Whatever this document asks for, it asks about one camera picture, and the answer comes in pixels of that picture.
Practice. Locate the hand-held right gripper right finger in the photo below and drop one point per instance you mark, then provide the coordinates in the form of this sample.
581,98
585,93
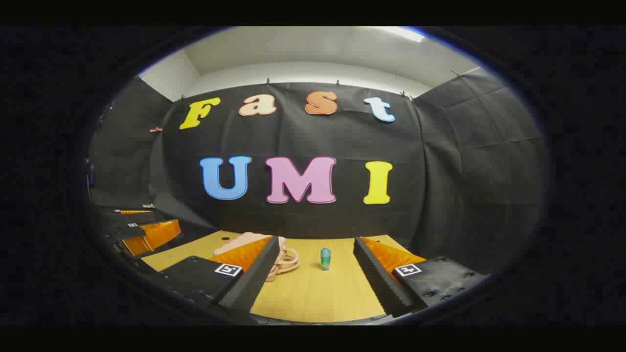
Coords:
376,278

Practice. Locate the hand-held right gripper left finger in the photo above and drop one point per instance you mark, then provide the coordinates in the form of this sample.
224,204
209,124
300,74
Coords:
254,278

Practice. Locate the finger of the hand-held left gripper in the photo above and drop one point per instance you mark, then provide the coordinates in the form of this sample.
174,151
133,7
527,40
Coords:
122,232
127,218

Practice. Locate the black backdrop cloth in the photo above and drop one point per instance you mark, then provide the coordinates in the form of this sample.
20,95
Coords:
342,137

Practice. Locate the ceiling light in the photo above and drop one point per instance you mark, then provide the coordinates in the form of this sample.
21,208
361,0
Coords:
406,34

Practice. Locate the blue green skincare bottle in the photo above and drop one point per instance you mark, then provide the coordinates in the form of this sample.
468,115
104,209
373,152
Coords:
325,259

